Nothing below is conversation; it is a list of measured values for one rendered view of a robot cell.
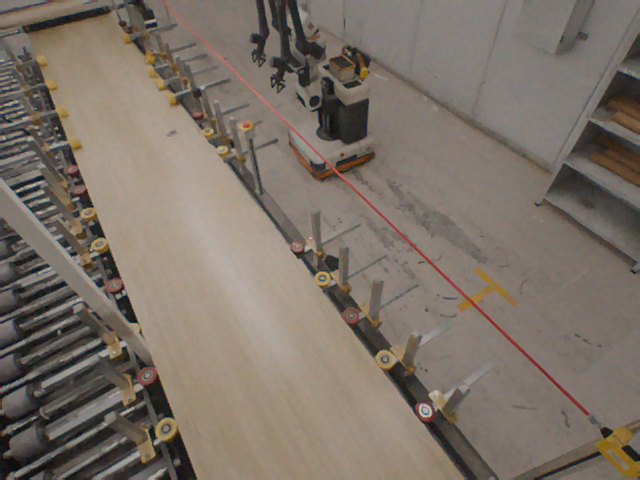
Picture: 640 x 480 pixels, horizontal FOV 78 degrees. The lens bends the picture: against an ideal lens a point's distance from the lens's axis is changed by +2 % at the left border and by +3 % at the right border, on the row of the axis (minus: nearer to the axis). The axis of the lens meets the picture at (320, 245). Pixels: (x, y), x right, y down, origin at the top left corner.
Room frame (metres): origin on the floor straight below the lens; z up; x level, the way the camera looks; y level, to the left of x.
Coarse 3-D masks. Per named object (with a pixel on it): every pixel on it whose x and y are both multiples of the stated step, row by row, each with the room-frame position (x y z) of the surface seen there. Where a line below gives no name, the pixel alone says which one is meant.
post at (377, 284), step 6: (378, 276) 0.90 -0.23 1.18; (372, 282) 0.89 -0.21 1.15; (378, 282) 0.87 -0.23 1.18; (372, 288) 0.89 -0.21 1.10; (378, 288) 0.87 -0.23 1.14; (372, 294) 0.89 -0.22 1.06; (378, 294) 0.87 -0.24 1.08; (372, 300) 0.88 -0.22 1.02; (378, 300) 0.88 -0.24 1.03; (372, 306) 0.88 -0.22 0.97; (378, 306) 0.88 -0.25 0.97; (372, 312) 0.87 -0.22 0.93; (378, 312) 0.88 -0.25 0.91; (372, 318) 0.87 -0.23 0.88; (372, 330) 0.87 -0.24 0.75
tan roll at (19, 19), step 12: (60, 0) 4.38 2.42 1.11; (72, 0) 4.40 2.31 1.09; (84, 0) 4.48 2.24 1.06; (96, 0) 4.53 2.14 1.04; (12, 12) 4.15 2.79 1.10; (24, 12) 4.17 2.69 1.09; (36, 12) 4.21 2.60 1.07; (48, 12) 4.26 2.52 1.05; (60, 12) 4.31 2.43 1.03; (72, 12) 4.37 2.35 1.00; (0, 24) 4.04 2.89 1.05; (12, 24) 4.09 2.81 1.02; (24, 24) 4.16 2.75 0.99
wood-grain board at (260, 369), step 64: (64, 64) 3.49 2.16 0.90; (128, 64) 3.43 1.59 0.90; (64, 128) 2.51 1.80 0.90; (128, 128) 2.47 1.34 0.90; (192, 128) 2.44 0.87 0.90; (128, 192) 1.80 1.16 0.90; (192, 192) 1.77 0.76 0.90; (128, 256) 1.30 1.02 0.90; (192, 256) 1.28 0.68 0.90; (256, 256) 1.25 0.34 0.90; (192, 320) 0.90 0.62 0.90; (256, 320) 0.88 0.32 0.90; (320, 320) 0.86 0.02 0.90; (192, 384) 0.59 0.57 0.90; (256, 384) 0.58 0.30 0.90; (320, 384) 0.57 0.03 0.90; (384, 384) 0.55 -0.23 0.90; (192, 448) 0.35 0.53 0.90; (256, 448) 0.34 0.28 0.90; (320, 448) 0.33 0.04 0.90; (384, 448) 0.32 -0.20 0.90
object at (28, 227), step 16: (0, 192) 0.75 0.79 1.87; (0, 208) 0.74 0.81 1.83; (16, 208) 0.75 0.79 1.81; (16, 224) 0.74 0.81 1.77; (32, 224) 0.75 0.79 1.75; (32, 240) 0.74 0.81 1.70; (48, 240) 0.75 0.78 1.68; (48, 256) 0.74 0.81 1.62; (64, 256) 0.76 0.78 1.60; (64, 272) 0.74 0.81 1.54; (80, 272) 0.76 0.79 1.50; (80, 288) 0.74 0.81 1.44; (96, 288) 0.78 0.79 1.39; (96, 304) 0.74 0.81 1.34; (112, 304) 0.79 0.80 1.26; (112, 320) 0.74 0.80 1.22; (128, 336) 0.74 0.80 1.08; (144, 352) 0.74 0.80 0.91
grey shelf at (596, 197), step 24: (624, 48) 2.36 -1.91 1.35; (624, 72) 2.30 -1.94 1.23; (600, 96) 2.35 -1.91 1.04; (600, 120) 2.28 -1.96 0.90; (576, 144) 2.43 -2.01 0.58; (624, 144) 2.41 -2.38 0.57; (576, 168) 2.25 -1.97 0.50; (600, 168) 2.22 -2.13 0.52; (552, 192) 2.37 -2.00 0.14; (576, 192) 2.35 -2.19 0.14; (600, 192) 2.34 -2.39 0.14; (624, 192) 1.96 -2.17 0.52; (576, 216) 2.09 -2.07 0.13; (600, 216) 2.07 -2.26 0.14; (624, 216) 2.06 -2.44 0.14; (624, 240) 1.82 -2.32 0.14
